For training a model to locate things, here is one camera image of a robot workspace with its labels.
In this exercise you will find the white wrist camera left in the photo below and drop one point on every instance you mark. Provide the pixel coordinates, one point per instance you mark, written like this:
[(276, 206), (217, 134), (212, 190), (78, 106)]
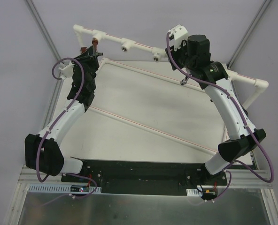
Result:
[(66, 70)]

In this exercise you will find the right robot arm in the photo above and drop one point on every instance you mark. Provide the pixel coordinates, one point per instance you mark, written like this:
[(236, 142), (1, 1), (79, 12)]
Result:
[(213, 79)]

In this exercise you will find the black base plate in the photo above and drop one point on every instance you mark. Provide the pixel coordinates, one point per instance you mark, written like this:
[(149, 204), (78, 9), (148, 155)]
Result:
[(146, 178)]

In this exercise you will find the right aluminium frame post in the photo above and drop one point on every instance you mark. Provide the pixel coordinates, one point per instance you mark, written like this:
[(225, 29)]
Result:
[(250, 30)]

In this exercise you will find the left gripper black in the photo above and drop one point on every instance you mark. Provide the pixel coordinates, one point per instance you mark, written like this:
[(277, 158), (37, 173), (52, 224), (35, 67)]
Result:
[(89, 57)]

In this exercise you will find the aluminium frame post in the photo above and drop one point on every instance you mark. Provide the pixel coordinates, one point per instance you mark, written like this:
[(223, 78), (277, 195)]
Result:
[(42, 28), (250, 30)]

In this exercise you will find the chrome cable connector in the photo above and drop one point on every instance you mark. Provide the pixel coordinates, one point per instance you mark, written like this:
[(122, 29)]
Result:
[(184, 81)]

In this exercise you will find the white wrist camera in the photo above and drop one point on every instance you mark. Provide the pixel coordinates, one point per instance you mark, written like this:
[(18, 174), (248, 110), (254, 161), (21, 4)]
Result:
[(66, 70), (178, 34)]

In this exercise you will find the brown water faucet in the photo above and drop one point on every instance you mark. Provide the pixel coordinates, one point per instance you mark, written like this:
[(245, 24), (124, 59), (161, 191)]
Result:
[(92, 49)]

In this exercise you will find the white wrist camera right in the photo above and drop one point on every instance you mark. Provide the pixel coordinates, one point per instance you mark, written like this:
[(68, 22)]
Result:
[(178, 34)]

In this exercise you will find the left aluminium frame post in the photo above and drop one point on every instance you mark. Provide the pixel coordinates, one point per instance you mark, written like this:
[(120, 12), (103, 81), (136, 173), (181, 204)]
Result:
[(42, 28)]

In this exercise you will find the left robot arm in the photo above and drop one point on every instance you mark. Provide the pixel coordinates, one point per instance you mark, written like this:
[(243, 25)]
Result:
[(42, 150)]

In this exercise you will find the white base board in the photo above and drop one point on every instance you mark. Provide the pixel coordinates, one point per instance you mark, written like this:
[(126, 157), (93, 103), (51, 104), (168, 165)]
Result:
[(98, 134)]

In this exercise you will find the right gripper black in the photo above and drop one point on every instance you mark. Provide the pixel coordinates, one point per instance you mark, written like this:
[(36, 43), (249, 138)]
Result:
[(175, 56)]

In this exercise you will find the white pipe frame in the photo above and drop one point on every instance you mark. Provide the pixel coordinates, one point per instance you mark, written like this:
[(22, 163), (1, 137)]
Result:
[(153, 47)]

